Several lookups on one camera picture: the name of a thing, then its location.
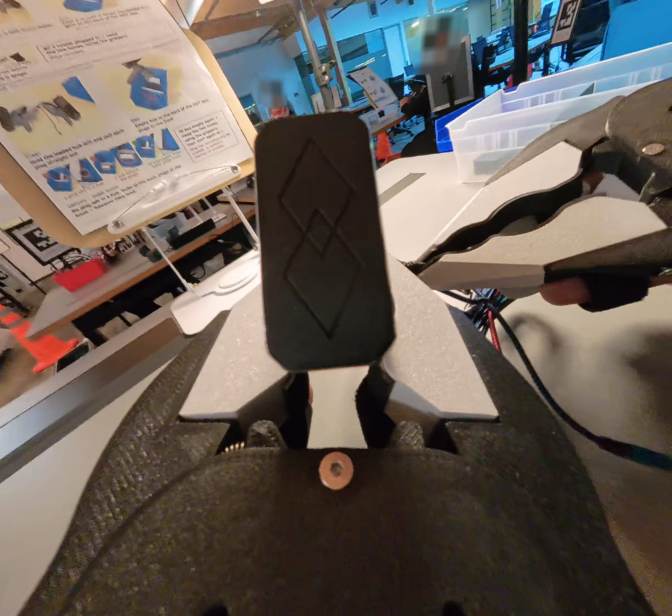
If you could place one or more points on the grey monitor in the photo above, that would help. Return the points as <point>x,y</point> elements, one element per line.
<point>451,93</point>

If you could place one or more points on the clear plastic bin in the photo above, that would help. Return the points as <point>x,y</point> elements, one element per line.
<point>525,101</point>

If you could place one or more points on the red bin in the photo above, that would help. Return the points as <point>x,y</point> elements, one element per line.
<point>81,274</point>

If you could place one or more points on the black usb hub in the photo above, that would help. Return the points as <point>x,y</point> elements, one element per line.
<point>325,238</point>

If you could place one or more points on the black power adapter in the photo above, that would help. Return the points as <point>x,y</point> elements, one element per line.
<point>485,164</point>

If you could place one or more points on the blue plastic bin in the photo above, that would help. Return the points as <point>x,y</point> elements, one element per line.
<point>446,133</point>

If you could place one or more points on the metal light stand pole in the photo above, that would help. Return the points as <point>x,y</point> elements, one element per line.
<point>315,49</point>

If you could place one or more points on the orange traffic cone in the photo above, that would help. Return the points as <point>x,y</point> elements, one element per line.
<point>385,148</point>
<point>44,345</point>

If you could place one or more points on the black white marker sign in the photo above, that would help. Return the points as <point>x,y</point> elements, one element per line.
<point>34,240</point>
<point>569,12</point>

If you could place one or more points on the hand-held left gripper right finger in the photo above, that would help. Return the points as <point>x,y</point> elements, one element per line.
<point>441,364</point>

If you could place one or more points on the black pole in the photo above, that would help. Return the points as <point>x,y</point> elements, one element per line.
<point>521,12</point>

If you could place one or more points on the work table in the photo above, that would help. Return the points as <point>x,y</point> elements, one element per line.
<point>105,295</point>

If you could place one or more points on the person's right hand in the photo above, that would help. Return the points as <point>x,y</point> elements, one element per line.
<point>564,293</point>

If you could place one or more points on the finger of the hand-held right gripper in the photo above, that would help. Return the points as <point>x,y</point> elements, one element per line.
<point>577,238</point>
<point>525,180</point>

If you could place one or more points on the instruction poster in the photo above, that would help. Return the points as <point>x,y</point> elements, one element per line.
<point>375,85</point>

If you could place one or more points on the instruction sheet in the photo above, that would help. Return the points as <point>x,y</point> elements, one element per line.
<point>105,75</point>

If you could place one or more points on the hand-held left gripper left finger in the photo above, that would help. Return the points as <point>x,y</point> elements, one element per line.
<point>225,364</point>

